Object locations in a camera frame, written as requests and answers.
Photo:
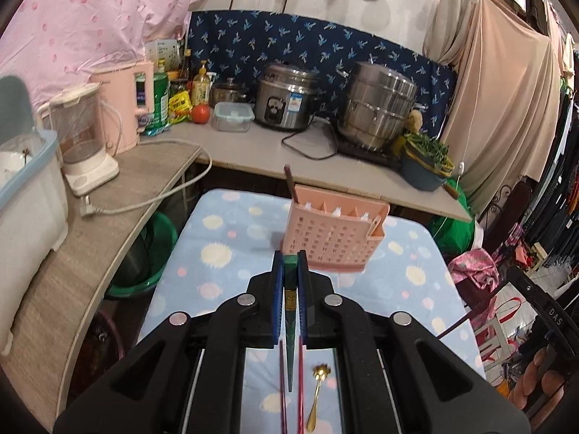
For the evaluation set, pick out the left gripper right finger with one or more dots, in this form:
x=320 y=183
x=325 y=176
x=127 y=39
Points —
x=302 y=275

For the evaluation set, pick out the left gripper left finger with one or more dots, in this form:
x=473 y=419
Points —
x=277 y=306

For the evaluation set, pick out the green chopstick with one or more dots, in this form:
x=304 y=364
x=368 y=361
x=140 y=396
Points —
x=290 y=305

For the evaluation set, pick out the dark red chopstick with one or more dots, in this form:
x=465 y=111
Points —
x=291 y=183

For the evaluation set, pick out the gold flower spoon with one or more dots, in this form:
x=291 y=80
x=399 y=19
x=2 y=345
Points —
x=320 y=373

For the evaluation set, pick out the pink utensil basket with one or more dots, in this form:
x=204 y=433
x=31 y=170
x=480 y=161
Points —
x=337 y=232

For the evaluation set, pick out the pink floral bag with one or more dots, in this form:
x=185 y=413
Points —
x=475 y=276

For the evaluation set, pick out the blue planet tablecloth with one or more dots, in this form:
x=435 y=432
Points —
x=231 y=236

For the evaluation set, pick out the green plastic bag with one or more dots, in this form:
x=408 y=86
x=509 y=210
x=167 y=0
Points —
x=453 y=237

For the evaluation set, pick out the black induction cooker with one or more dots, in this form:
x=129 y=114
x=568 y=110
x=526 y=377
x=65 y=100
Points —
x=377 y=158

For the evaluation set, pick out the blue basin with greens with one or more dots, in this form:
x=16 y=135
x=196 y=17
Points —
x=424 y=162

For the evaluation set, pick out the clear food container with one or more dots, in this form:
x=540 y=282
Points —
x=232 y=117

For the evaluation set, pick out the red tomato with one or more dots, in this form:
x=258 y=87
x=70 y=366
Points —
x=200 y=114

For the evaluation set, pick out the steel rice cooker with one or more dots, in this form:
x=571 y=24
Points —
x=286 y=97

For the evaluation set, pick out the small lidded steel pot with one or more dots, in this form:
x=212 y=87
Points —
x=227 y=91

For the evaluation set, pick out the large steel steamer pot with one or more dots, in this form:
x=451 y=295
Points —
x=378 y=102

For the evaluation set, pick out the yellow snack packet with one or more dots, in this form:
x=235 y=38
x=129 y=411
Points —
x=179 y=108

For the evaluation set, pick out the beige hanging curtain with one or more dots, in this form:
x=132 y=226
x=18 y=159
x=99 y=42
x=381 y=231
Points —
x=504 y=112

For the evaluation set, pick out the yellow oil bottle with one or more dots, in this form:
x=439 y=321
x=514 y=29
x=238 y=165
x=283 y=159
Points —
x=200 y=87

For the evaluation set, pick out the navy patterned cloth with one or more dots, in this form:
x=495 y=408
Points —
x=241 y=44

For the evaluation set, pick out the pink electric kettle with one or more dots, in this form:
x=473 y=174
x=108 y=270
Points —
x=126 y=93

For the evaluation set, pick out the white storage bin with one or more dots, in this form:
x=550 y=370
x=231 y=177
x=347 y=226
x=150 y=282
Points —
x=34 y=217

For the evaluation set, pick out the white blender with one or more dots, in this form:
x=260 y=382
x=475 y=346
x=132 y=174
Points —
x=75 y=114

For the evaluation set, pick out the pink floral curtain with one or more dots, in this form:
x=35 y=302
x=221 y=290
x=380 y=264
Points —
x=54 y=44

